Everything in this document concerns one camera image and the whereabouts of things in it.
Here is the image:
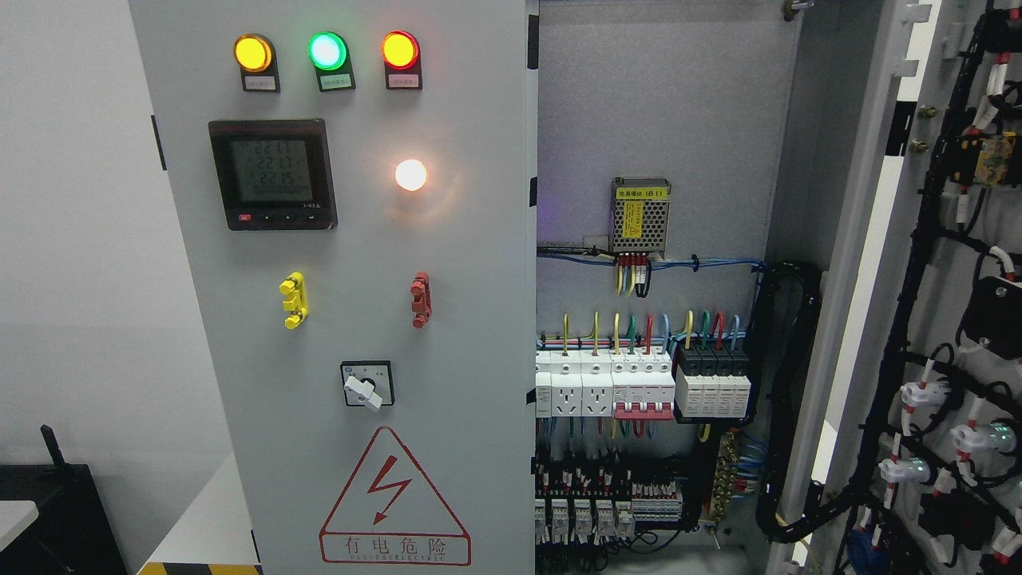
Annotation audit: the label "black digital power meter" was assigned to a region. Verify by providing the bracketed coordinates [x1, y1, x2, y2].
[208, 119, 337, 232]

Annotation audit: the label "red indicator lamp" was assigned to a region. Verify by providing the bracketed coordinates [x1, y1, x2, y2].
[381, 30, 420, 70]

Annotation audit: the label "yellow terminal block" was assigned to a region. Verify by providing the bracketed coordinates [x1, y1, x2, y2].
[278, 272, 309, 330]

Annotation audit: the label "white red triple breaker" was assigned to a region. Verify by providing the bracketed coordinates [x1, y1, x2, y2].
[611, 352, 675, 421]

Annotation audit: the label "red terminal block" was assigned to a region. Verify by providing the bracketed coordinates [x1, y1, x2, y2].
[410, 272, 432, 330]

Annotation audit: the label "white din rail sockets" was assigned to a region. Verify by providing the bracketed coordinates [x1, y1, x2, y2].
[535, 350, 613, 418]

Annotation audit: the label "black right cable loom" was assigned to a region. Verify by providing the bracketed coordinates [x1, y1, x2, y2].
[747, 260, 871, 545]

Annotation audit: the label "brass ground bar right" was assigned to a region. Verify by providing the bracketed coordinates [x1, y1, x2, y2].
[711, 428, 740, 524]

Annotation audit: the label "metal mesh power supply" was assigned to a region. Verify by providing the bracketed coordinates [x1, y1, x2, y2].
[608, 177, 671, 254]

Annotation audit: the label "red electrical hazard sticker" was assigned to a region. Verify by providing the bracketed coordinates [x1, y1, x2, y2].
[319, 426, 472, 565]

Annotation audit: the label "black white surge protector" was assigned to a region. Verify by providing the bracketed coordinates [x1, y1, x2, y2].
[673, 343, 751, 422]

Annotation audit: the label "green indicator lamp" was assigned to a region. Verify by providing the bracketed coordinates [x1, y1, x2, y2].
[307, 30, 349, 71]

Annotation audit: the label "black box at left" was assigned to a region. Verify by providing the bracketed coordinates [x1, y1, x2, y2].
[1, 425, 127, 574]

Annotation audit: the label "white glowing indicator lamp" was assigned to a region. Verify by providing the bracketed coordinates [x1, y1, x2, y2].
[394, 159, 428, 192]

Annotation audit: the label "grey cabinet door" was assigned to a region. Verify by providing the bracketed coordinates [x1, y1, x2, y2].
[130, 1, 539, 574]
[756, 1, 1020, 574]

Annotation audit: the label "yellow indicator lamp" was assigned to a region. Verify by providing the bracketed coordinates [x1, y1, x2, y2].
[233, 34, 274, 74]

